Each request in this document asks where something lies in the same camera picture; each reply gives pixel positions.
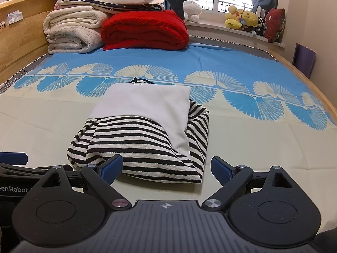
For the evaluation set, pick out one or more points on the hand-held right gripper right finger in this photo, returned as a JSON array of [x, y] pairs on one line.
[[221, 170]]

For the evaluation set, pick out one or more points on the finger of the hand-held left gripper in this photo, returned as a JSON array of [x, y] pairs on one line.
[[13, 157], [34, 170]]

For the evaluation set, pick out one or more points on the tissue box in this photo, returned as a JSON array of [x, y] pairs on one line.
[[14, 17]]

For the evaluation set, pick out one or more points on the white windowsill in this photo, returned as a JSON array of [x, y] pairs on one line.
[[216, 30]]

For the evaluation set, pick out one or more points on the wooden headboard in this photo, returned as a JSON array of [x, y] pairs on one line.
[[23, 44]]

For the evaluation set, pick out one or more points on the cream folded quilt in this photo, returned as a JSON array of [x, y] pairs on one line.
[[71, 31]]

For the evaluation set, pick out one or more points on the blue and cream bed blanket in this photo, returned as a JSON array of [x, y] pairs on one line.
[[263, 142]]

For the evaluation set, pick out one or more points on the wooden bed frame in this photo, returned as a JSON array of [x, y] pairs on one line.
[[308, 84]]

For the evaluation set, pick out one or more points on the white plush toy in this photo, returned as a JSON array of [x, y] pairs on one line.
[[192, 10]]

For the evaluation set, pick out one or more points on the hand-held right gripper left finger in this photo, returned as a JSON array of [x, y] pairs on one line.
[[110, 170]]

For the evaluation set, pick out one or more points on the black and white plush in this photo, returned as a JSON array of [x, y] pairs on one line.
[[260, 26]]

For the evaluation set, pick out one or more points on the grey trimmed bed mat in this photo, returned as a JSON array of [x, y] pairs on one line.
[[231, 44]]

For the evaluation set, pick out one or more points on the striped hooded top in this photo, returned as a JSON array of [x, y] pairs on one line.
[[144, 110]]

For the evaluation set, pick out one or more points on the red folded blanket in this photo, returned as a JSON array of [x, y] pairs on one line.
[[144, 29]]

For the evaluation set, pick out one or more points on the yellow round plush toy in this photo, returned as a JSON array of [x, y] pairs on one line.
[[250, 18]]

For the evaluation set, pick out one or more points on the red cushion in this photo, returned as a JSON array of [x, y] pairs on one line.
[[275, 25]]

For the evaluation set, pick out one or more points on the yellow duck plush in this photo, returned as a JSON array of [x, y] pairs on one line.
[[233, 22]]

